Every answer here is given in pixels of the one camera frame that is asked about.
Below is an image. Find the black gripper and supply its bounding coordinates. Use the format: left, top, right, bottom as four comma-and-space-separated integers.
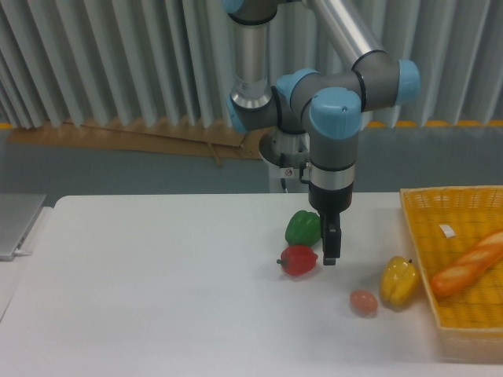
308, 183, 353, 265

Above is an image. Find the red bell pepper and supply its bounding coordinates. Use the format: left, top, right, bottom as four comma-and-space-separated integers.
277, 245, 318, 276

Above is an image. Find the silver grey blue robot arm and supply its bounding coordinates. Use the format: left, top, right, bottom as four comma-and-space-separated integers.
222, 1, 420, 265

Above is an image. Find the yellow woven basket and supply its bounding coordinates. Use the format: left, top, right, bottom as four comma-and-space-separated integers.
400, 185, 502, 364

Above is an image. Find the green bell pepper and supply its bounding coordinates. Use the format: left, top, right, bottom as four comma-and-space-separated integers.
285, 210, 321, 247

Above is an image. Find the brown egg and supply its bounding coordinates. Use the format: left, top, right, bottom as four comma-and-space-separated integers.
350, 290, 378, 315

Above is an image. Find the yellow bell pepper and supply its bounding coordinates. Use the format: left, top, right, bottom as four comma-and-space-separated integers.
380, 256, 420, 306

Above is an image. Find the white paper tag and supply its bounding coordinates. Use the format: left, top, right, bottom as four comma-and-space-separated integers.
439, 224, 456, 239

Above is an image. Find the baguette bread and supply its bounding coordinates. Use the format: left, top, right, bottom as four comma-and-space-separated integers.
430, 230, 502, 297

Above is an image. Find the brown cardboard sheet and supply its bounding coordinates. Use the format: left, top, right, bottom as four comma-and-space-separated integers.
8, 116, 269, 167

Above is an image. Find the grey laptop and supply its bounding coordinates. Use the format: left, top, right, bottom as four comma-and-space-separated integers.
0, 193, 46, 262

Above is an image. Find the white corrugated curtain panel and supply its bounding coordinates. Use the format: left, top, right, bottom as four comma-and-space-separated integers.
1, 1, 502, 128

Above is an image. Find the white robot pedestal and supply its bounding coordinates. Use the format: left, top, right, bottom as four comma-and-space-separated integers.
259, 129, 314, 194

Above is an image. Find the black cable on pedestal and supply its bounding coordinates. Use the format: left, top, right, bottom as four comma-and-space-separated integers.
279, 152, 290, 194

